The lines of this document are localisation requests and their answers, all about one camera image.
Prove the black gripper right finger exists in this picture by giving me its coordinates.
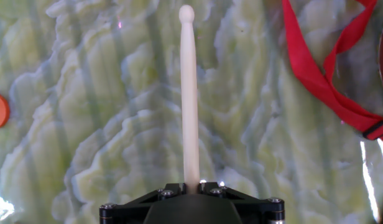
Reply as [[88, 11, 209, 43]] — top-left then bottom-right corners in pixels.
[[199, 182, 285, 224]]

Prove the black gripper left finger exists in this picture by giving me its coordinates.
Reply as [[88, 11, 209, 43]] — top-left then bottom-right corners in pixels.
[[99, 182, 187, 224]]

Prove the pale wooden drumstick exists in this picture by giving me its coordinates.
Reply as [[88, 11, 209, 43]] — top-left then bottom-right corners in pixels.
[[178, 4, 201, 194]]

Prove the green marble pattern mat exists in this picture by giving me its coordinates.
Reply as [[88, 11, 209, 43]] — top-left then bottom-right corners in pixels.
[[0, 0, 383, 224]]

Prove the red drum strap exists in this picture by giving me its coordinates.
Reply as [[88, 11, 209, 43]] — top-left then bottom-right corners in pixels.
[[281, 0, 383, 144]]

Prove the orange ring disc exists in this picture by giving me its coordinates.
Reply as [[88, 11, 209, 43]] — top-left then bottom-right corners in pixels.
[[0, 91, 11, 131]]

